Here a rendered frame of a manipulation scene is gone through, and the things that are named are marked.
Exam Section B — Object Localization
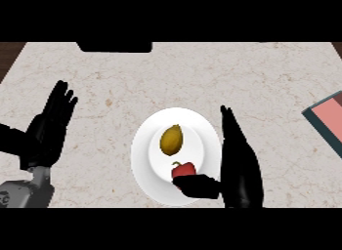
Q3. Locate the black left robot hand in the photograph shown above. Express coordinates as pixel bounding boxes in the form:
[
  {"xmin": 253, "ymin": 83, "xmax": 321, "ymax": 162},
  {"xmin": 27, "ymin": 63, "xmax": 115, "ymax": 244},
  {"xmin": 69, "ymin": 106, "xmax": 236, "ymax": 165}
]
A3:
[{"xmin": 0, "ymin": 79, "xmax": 79, "ymax": 171}]

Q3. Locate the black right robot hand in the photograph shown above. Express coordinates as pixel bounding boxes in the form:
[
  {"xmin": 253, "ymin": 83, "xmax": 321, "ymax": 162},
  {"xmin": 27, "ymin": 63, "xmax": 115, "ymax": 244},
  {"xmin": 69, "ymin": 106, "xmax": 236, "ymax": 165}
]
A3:
[{"xmin": 171, "ymin": 104, "xmax": 264, "ymax": 209}]

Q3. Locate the white oval plate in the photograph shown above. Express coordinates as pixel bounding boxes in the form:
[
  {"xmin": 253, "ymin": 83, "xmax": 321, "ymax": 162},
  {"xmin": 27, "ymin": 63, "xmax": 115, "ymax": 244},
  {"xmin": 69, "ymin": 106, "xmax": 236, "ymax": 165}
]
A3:
[{"xmin": 130, "ymin": 106, "xmax": 223, "ymax": 207}]

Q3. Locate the yellow lemon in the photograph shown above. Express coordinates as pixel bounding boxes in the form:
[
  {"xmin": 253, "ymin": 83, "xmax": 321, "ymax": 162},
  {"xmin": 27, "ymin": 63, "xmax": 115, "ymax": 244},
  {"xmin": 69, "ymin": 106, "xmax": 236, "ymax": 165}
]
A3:
[{"xmin": 158, "ymin": 124, "xmax": 184, "ymax": 157}]

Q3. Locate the pink cardboard box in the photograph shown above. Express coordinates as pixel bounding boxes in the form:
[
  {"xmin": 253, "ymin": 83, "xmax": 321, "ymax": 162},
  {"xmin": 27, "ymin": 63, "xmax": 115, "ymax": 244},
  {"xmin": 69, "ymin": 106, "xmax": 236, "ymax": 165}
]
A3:
[{"xmin": 301, "ymin": 83, "xmax": 342, "ymax": 174}]

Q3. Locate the red bell pepper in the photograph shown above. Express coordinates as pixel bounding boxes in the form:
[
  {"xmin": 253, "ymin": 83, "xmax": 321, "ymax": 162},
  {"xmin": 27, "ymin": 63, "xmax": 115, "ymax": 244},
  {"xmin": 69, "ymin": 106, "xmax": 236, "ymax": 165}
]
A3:
[{"xmin": 170, "ymin": 161, "xmax": 198, "ymax": 180}]

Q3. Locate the black appliance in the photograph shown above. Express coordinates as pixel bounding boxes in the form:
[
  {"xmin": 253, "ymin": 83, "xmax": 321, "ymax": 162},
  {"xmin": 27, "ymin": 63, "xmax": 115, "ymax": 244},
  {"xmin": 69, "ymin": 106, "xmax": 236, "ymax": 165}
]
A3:
[{"xmin": 76, "ymin": 41, "xmax": 153, "ymax": 54}]

